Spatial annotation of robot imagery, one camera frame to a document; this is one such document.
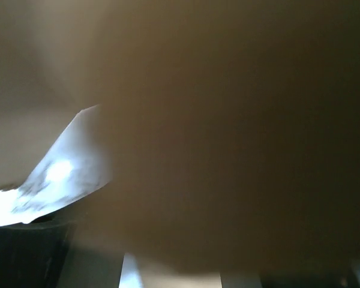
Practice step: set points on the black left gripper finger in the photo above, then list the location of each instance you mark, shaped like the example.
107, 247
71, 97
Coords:
32, 255

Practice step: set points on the brown cardboard box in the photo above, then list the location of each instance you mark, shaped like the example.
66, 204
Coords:
228, 132

